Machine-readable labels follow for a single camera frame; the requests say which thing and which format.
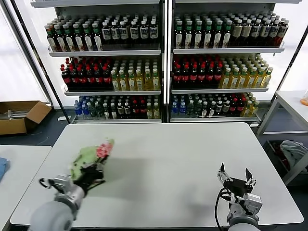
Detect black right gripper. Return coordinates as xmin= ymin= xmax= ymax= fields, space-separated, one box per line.
xmin=216 ymin=163 xmax=257 ymax=193

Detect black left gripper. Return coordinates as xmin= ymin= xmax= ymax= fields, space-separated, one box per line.
xmin=76 ymin=155 xmax=108 ymax=193

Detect green t-shirt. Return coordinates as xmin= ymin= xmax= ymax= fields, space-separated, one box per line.
xmin=68 ymin=137 xmax=116 ymax=181

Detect grey clothes pile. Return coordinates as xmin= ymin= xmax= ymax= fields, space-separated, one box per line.
xmin=279 ymin=140 xmax=308 ymax=174

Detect black storage basket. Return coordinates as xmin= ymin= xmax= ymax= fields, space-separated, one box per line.
xmin=263 ymin=139 xmax=292 ymax=175

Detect small cola bottle red cap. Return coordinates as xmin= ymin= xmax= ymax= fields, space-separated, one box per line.
xmin=140 ymin=100 xmax=148 ymax=118
xmin=131 ymin=100 xmax=141 ymax=118

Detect yellow tea bottle green label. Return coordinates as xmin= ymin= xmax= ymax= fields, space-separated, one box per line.
xmin=135 ymin=69 xmax=144 ymax=91
xmin=256 ymin=67 xmax=266 ymax=89
xmin=119 ymin=69 xmax=128 ymax=91
xmin=111 ymin=69 xmax=120 ymax=91
xmin=222 ymin=68 xmax=232 ymax=89
xmin=231 ymin=67 xmax=241 ymax=89
xmin=144 ymin=69 xmax=153 ymax=91
xmin=239 ymin=67 xmax=249 ymax=89
xmin=247 ymin=67 xmax=257 ymax=89
xmin=127 ymin=69 xmax=136 ymax=91
xmin=264 ymin=66 xmax=274 ymax=88
xmin=152 ymin=68 xmax=161 ymax=91

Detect brown cardboard box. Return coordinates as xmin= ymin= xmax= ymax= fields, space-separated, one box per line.
xmin=0 ymin=100 xmax=52 ymax=135

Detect grey metal side table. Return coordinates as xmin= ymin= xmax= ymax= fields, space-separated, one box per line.
xmin=256 ymin=90 xmax=308 ymax=186

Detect metal rods in box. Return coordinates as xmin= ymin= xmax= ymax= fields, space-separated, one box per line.
xmin=7 ymin=110 xmax=27 ymax=119

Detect blue folded cloth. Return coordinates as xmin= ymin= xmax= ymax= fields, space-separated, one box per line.
xmin=0 ymin=157 xmax=11 ymax=183

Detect grey metal shelf rack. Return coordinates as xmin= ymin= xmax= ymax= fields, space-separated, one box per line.
xmin=167 ymin=0 xmax=303 ymax=128
xmin=30 ymin=0 xmax=168 ymax=124

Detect dark tea bottle green label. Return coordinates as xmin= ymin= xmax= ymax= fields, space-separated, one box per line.
xmin=63 ymin=23 xmax=74 ymax=52
xmin=54 ymin=23 xmax=65 ymax=52
xmin=193 ymin=20 xmax=204 ymax=49
xmin=184 ymin=20 xmax=194 ymax=49
xmin=46 ymin=23 xmax=56 ymax=52
xmin=222 ymin=20 xmax=232 ymax=48
xmin=174 ymin=20 xmax=184 ymax=49
xmin=72 ymin=22 xmax=84 ymax=52
xmin=92 ymin=21 xmax=103 ymax=51
xmin=213 ymin=20 xmax=223 ymax=48
xmin=204 ymin=20 xmax=214 ymax=49
xmin=82 ymin=22 xmax=93 ymax=51

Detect dark drink bottle blue label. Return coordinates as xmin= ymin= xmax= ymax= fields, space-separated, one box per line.
xmin=101 ymin=21 xmax=112 ymax=45
xmin=119 ymin=21 xmax=128 ymax=45
xmin=110 ymin=21 xmax=120 ymax=45
xmin=149 ymin=20 xmax=158 ymax=45
xmin=140 ymin=20 xmax=149 ymax=45
xmin=260 ymin=19 xmax=270 ymax=47
xmin=269 ymin=19 xmax=279 ymax=46
xmin=251 ymin=19 xmax=261 ymax=47
xmin=130 ymin=20 xmax=140 ymax=45

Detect dark bottle beige label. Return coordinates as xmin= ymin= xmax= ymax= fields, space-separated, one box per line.
xmin=232 ymin=19 xmax=243 ymax=47
xmin=241 ymin=19 xmax=252 ymax=47

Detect reddish drink bottle blue label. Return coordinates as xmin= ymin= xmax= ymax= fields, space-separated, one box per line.
xmin=278 ymin=18 xmax=289 ymax=46

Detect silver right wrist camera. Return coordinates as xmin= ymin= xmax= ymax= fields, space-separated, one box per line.
xmin=242 ymin=193 xmax=263 ymax=216

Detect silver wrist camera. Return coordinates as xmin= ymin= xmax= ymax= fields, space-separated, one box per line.
xmin=53 ymin=175 xmax=74 ymax=193
xmin=242 ymin=193 xmax=263 ymax=216

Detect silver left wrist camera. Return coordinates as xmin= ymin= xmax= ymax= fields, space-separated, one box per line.
xmin=53 ymin=175 xmax=74 ymax=193

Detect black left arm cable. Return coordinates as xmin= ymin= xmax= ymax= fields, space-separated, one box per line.
xmin=39 ymin=177 xmax=56 ymax=189

